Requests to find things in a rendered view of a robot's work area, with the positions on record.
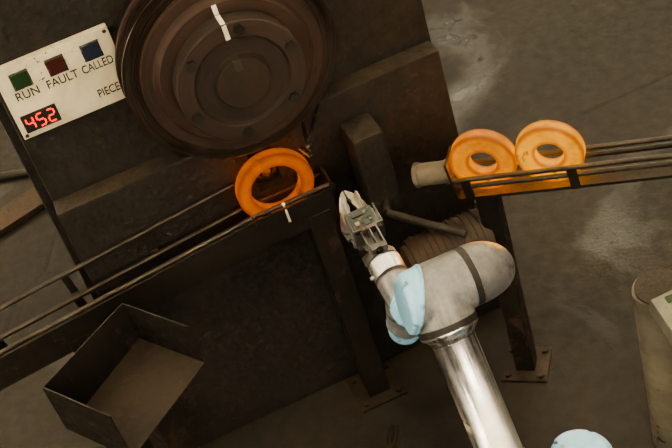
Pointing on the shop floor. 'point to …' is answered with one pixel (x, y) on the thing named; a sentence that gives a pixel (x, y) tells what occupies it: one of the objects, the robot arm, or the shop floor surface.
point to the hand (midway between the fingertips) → (346, 197)
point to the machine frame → (120, 159)
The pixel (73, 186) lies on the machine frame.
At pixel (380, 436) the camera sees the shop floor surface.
